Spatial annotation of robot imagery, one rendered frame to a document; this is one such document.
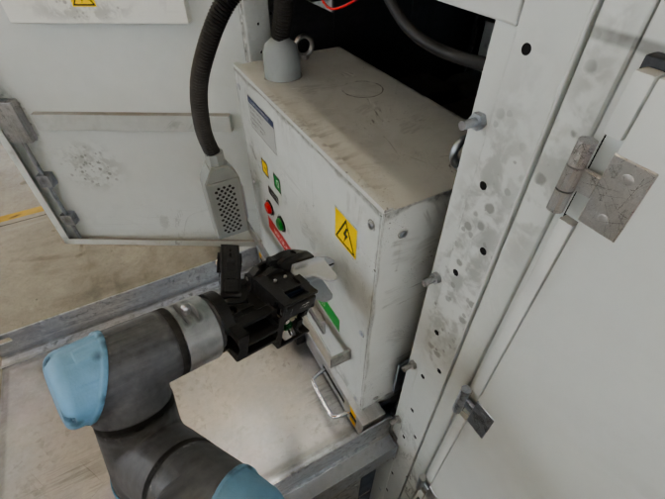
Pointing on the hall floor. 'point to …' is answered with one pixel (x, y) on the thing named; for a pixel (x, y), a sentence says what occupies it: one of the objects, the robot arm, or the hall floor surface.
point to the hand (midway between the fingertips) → (324, 261)
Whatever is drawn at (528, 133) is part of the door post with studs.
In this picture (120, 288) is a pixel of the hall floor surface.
